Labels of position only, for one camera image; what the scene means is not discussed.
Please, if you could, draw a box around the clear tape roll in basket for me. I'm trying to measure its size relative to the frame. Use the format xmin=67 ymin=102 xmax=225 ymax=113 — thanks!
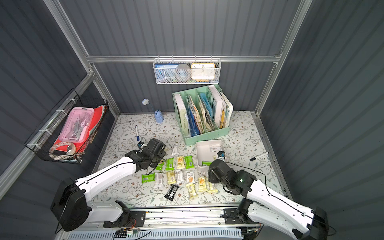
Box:
xmin=49 ymin=142 xmax=77 ymax=155

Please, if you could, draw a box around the white book slot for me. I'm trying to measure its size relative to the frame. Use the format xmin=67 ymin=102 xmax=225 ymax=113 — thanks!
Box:
xmin=208 ymin=85 xmax=224 ymax=129
xmin=175 ymin=94 xmax=190 ymax=137

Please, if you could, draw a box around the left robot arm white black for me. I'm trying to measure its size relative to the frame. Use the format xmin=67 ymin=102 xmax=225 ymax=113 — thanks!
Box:
xmin=51 ymin=139 xmax=167 ymax=232

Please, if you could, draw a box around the green file organizer box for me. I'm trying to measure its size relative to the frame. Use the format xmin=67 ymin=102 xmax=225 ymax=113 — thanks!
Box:
xmin=173 ymin=85 xmax=233 ymax=146

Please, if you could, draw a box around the white cookie storage box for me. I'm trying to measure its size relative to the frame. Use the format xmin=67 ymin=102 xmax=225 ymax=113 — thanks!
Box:
xmin=195 ymin=140 xmax=225 ymax=171

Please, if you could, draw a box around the white cookie packet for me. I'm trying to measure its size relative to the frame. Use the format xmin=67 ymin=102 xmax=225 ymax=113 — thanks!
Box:
xmin=186 ymin=171 xmax=196 ymax=184

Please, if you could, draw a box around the blue box in basket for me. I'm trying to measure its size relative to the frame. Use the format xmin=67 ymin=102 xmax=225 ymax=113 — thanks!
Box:
xmin=154 ymin=63 xmax=179 ymax=84

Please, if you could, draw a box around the green cookie packet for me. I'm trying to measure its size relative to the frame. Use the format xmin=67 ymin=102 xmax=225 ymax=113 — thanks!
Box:
xmin=165 ymin=158 xmax=175 ymax=171
xmin=155 ymin=162 xmax=166 ymax=172
xmin=184 ymin=156 xmax=195 ymax=169

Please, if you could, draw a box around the white book left slot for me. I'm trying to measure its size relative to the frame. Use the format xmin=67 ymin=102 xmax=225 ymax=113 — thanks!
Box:
xmin=175 ymin=94 xmax=190 ymax=137

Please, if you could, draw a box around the grey tape roll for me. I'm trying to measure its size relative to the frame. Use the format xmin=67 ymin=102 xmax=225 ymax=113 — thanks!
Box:
xmin=175 ymin=64 xmax=191 ymax=83

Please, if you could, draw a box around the black marker pen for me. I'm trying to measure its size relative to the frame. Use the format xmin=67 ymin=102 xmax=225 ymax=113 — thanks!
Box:
xmin=250 ymin=152 xmax=269 ymax=162

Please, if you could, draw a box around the blue white marker pen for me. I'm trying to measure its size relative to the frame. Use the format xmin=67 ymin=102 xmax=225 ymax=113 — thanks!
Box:
xmin=135 ymin=125 xmax=140 ymax=142

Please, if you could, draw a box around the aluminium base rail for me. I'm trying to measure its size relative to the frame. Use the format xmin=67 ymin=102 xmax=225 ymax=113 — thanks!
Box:
xmin=59 ymin=205 xmax=307 ymax=240

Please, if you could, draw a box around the pink plastic tool box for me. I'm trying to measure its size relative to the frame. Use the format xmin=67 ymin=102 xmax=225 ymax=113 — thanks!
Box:
xmin=59 ymin=107 xmax=95 ymax=143

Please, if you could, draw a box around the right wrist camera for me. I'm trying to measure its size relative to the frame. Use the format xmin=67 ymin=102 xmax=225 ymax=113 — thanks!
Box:
xmin=217 ymin=151 xmax=226 ymax=161

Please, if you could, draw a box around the white book right slot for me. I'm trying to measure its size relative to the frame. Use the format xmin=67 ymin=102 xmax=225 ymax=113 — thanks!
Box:
xmin=208 ymin=85 xmax=224 ymax=129

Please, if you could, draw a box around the yellow white alarm clock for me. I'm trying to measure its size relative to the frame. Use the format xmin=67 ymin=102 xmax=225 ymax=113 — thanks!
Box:
xmin=191 ymin=63 xmax=216 ymax=82

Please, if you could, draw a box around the white wire wall basket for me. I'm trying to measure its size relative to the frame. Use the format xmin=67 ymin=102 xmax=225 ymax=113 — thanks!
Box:
xmin=153 ymin=58 xmax=222 ymax=85

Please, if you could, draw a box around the yellow packet second row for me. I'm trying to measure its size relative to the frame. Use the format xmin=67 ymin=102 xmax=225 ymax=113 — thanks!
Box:
xmin=167 ymin=171 xmax=177 ymax=185

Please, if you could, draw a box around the yellow cookie packet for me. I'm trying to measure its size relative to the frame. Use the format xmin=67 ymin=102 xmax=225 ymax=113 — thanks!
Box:
xmin=177 ymin=156 xmax=186 ymax=170

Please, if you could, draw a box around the yellow packet bottom row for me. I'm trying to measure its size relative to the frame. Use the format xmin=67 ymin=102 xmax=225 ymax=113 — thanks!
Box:
xmin=186 ymin=183 xmax=197 ymax=198
xmin=208 ymin=183 xmax=218 ymax=194

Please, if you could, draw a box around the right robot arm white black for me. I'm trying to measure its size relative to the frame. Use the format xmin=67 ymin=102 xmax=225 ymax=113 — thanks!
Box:
xmin=208 ymin=159 xmax=330 ymax=240

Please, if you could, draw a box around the black cookie packet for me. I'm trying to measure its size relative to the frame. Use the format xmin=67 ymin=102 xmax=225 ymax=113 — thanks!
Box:
xmin=165 ymin=184 xmax=180 ymax=202

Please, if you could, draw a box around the red cloth bag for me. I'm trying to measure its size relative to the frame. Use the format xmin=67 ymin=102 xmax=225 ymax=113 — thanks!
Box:
xmin=53 ymin=105 xmax=107 ymax=155

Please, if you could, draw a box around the white brown packet second row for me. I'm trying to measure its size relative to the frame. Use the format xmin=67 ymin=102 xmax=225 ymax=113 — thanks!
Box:
xmin=154 ymin=173 xmax=165 ymax=189

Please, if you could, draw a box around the green packet second row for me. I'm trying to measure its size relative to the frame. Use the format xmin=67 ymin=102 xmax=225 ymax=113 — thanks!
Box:
xmin=142 ymin=173 xmax=156 ymax=184

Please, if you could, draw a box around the black wire side basket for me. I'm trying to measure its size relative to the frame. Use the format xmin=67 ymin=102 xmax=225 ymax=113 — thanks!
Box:
xmin=25 ymin=89 xmax=109 ymax=164

